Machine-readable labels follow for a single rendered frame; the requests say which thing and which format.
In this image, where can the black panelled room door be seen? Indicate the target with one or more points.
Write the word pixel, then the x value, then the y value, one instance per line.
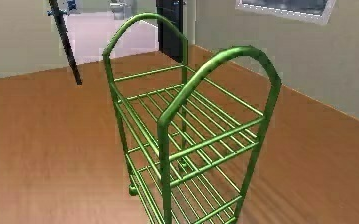
pixel 169 30

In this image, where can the white framed window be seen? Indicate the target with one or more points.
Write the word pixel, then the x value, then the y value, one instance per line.
pixel 287 8

